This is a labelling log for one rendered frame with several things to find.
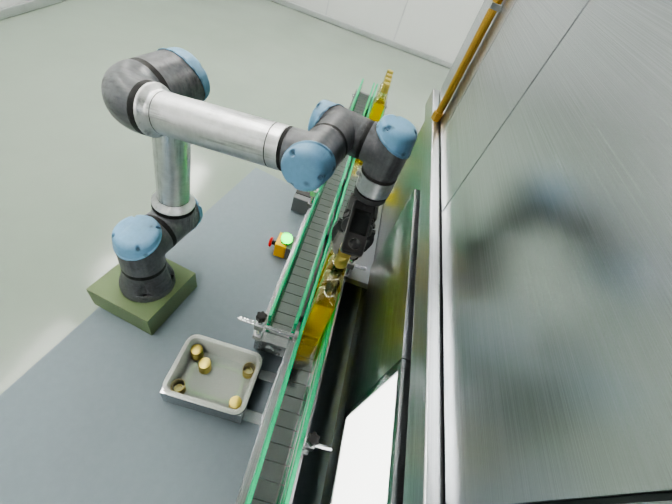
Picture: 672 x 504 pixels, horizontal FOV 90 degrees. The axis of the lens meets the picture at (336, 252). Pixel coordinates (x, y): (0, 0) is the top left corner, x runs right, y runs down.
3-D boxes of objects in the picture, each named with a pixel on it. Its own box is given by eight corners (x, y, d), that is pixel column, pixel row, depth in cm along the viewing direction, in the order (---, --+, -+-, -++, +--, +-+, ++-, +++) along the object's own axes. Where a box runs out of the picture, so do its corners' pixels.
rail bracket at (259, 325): (292, 351, 96) (299, 332, 87) (235, 334, 95) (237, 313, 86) (295, 342, 98) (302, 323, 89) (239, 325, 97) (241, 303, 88)
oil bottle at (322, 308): (319, 340, 101) (337, 304, 85) (301, 334, 101) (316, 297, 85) (323, 324, 105) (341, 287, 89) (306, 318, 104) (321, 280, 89)
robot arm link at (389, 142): (383, 105, 62) (425, 124, 61) (364, 154, 70) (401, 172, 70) (370, 122, 57) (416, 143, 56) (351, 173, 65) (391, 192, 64)
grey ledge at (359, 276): (361, 298, 126) (371, 282, 118) (339, 291, 126) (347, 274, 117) (386, 162, 189) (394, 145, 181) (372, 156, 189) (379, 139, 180)
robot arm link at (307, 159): (53, 66, 55) (328, 144, 46) (108, 52, 63) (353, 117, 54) (82, 133, 63) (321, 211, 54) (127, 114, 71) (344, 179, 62)
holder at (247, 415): (259, 429, 94) (261, 423, 88) (163, 400, 92) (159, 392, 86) (278, 371, 105) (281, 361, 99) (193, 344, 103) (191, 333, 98)
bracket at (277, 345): (282, 359, 101) (285, 350, 96) (252, 350, 101) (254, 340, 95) (286, 348, 103) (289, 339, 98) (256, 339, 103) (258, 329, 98)
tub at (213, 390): (240, 424, 93) (242, 416, 86) (162, 401, 92) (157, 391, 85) (262, 365, 105) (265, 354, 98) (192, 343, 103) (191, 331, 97)
